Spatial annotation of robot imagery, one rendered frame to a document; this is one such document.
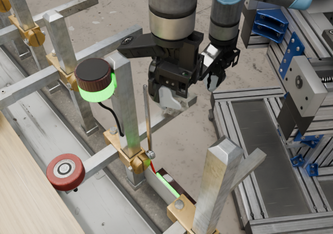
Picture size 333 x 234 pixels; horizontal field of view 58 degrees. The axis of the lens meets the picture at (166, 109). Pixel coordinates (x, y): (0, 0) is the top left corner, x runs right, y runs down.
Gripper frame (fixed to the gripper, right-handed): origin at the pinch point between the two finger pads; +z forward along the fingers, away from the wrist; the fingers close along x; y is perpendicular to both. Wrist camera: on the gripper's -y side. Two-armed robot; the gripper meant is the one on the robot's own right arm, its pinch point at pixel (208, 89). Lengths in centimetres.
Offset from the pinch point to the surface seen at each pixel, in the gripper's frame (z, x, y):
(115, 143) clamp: -4.5, 0.0, -34.6
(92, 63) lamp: -34, -3, -37
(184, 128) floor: 83, 36, 29
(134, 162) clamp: -3.9, -7.2, -34.4
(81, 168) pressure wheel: -8.1, -2.7, -45.4
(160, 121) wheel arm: -3.2, -1.6, -21.0
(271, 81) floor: 83, 24, 103
